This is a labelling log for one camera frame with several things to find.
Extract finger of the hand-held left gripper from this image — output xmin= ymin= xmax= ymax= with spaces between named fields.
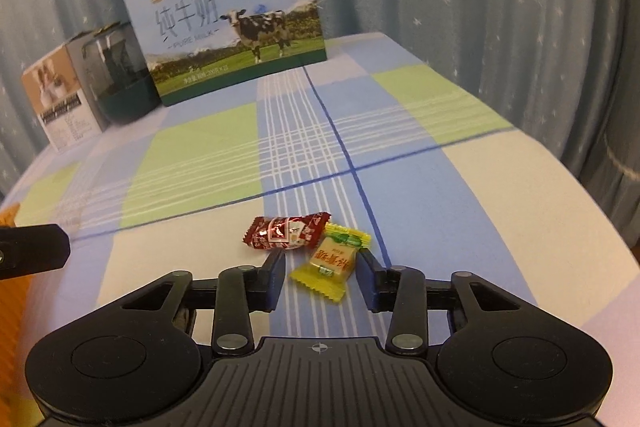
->
xmin=0 ymin=222 xmax=72 ymax=281

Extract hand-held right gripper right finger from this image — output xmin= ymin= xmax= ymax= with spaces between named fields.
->
xmin=356 ymin=250 xmax=531 ymax=356

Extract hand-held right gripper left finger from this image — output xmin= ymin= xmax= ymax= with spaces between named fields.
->
xmin=110 ymin=249 xmax=287 ymax=356

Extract yellow candy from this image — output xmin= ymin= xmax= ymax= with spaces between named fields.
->
xmin=289 ymin=223 xmax=374 ymax=303

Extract dark red candy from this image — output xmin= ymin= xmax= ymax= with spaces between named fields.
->
xmin=242 ymin=211 xmax=333 ymax=252

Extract orange plastic basket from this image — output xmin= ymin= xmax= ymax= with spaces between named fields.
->
xmin=0 ymin=202 xmax=33 ymax=410

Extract plaid bedsheet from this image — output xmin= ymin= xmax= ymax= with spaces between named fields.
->
xmin=0 ymin=32 xmax=640 ymax=413

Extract white and grey cardboard box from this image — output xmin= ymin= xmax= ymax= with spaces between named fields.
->
xmin=21 ymin=41 xmax=109 ymax=154

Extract dark green appliance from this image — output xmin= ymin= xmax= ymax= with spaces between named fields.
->
xmin=80 ymin=21 xmax=162 ymax=126

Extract blue milk carton box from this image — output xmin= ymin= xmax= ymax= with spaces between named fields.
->
xmin=123 ymin=0 xmax=329 ymax=107

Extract teal cloth cover lace trim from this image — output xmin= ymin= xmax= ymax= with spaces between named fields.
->
xmin=602 ymin=119 xmax=640 ymax=208

